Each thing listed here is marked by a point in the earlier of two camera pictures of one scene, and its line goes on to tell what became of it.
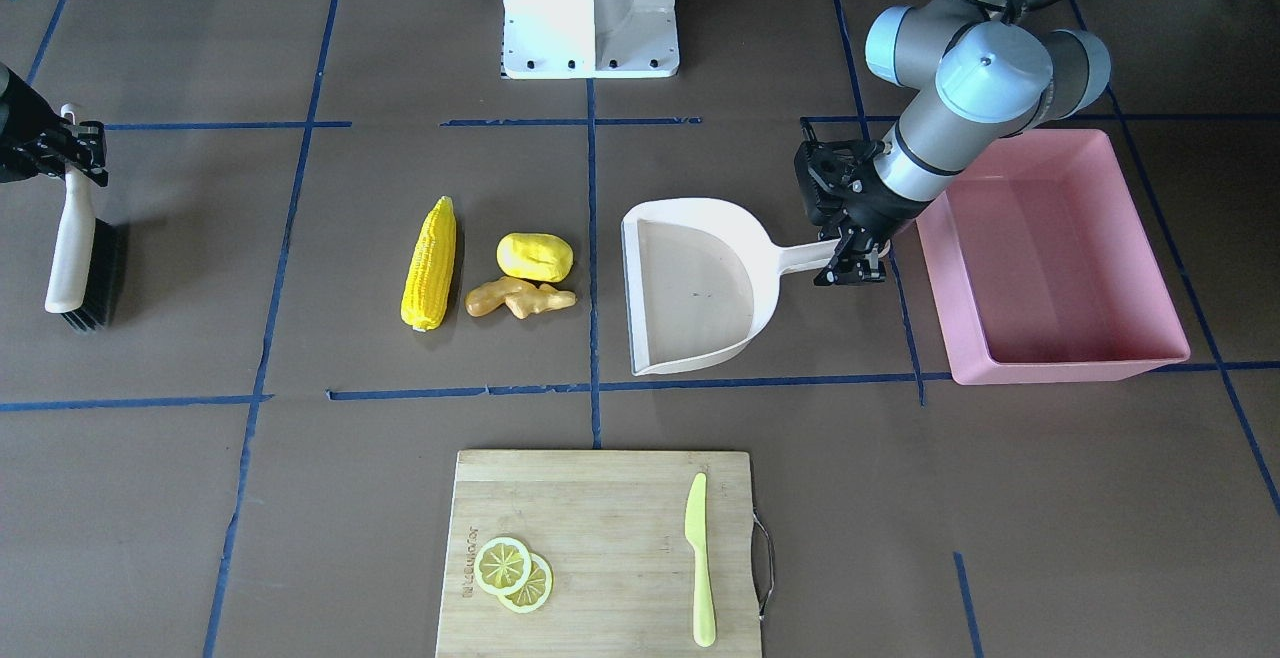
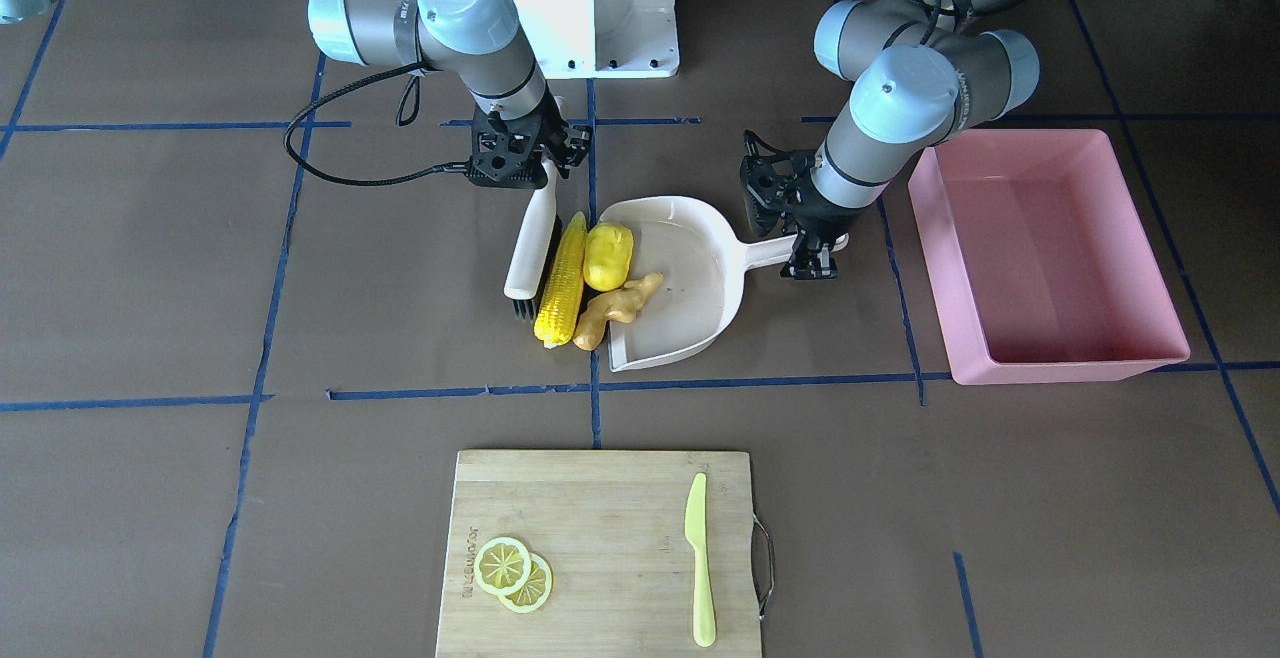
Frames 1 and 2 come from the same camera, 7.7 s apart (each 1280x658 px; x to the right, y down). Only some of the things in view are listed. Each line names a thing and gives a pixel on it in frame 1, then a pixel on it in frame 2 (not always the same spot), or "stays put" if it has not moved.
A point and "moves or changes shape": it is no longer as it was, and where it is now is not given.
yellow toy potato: x=540 y=257 → x=608 y=256
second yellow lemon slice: x=537 y=590 stays put
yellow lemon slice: x=502 y=565 stays put
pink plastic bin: x=1040 y=270 stays put
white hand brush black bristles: x=85 y=285 → x=528 y=266
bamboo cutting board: x=610 y=527 stays put
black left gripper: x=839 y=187 → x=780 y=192
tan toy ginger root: x=523 y=298 → x=621 y=305
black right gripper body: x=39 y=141 → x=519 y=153
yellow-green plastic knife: x=695 y=530 stays put
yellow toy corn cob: x=431 y=270 → x=557 y=318
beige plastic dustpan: x=703 y=279 moves or changes shape
